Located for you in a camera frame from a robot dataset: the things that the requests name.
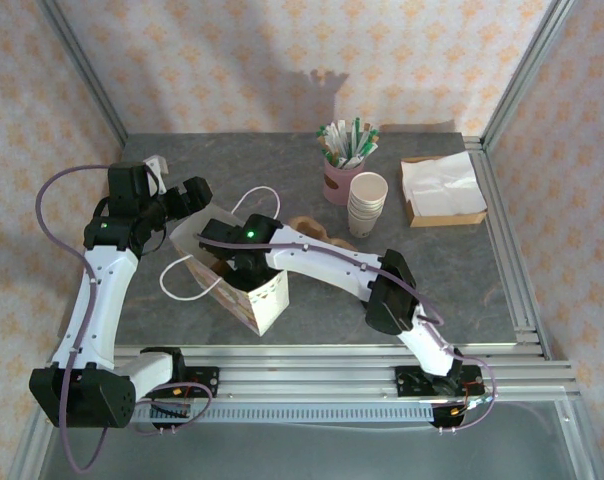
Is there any white paper bag with handles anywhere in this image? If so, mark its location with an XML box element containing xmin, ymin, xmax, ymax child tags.
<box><xmin>160</xmin><ymin>186</ymin><xmax>289</xmax><ymax>337</ymax></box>

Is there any pink sachet holder cup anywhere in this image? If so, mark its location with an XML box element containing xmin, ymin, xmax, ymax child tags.
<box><xmin>323</xmin><ymin>154</ymin><xmax>367</xmax><ymax>205</ymax></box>

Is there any white paper cup stack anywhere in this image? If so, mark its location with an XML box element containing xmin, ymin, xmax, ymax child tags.
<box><xmin>346</xmin><ymin>172</ymin><xmax>389</xmax><ymax>239</ymax></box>

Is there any plain white sachet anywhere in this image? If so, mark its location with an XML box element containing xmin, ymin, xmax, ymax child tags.
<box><xmin>333</xmin><ymin>118</ymin><xmax>352</xmax><ymax>154</ymax></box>

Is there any white napkin stack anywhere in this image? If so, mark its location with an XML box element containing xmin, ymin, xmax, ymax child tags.
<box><xmin>402</xmin><ymin>159</ymin><xmax>488</xmax><ymax>218</ymax></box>

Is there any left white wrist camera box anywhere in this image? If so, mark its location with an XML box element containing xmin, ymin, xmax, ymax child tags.
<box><xmin>142</xmin><ymin>155</ymin><xmax>170</xmax><ymax>195</ymax></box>

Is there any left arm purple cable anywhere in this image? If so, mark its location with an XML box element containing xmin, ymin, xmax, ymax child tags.
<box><xmin>35</xmin><ymin>164</ymin><xmax>214</xmax><ymax>474</ymax></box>

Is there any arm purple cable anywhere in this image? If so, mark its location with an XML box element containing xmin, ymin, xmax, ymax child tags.
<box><xmin>195</xmin><ymin>237</ymin><xmax>499</xmax><ymax>435</ymax></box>
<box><xmin>35</xmin><ymin>164</ymin><xmax>214</xmax><ymax>474</ymax></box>

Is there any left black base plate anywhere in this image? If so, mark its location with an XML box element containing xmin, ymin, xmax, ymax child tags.
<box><xmin>129</xmin><ymin>366</ymin><xmax>221</xmax><ymax>401</ymax></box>

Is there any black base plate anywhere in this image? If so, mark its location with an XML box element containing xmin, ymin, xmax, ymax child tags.
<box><xmin>392</xmin><ymin>364</ymin><xmax>486</xmax><ymax>401</ymax></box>
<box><xmin>129</xmin><ymin>366</ymin><xmax>221</xmax><ymax>401</ymax></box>

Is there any aluminium frame post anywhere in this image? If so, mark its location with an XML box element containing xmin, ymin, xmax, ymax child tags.
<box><xmin>480</xmin><ymin>0</ymin><xmax>577</xmax><ymax>147</ymax></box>
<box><xmin>35</xmin><ymin>0</ymin><xmax>131</xmax><ymax>146</ymax></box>

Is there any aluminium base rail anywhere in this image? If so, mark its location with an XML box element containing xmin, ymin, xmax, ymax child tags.
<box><xmin>34</xmin><ymin>343</ymin><xmax>581</xmax><ymax>404</ymax></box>

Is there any grey slotted cable duct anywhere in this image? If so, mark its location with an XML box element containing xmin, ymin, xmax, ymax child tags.
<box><xmin>131</xmin><ymin>403</ymin><xmax>436</xmax><ymax>424</ymax></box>

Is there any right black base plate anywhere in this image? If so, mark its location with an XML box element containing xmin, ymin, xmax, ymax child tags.
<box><xmin>392</xmin><ymin>364</ymin><xmax>486</xmax><ymax>401</ymax></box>

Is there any aluminium table side rail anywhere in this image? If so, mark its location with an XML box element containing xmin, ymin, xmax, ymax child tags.
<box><xmin>461</xmin><ymin>133</ymin><xmax>554</xmax><ymax>362</ymax></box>

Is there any aluminium frame leg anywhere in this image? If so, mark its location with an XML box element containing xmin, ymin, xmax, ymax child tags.
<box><xmin>554</xmin><ymin>402</ymin><xmax>601</xmax><ymax>480</ymax></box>
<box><xmin>9</xmin><ymin>414</ymin><xmax>53</xmax><ymax>480</ymax></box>

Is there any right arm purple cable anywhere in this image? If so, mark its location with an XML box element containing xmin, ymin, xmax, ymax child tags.
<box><xmin>195</xmin><ymin>237</ymin><xmax>499</xmax><ymax>435</ymax></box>

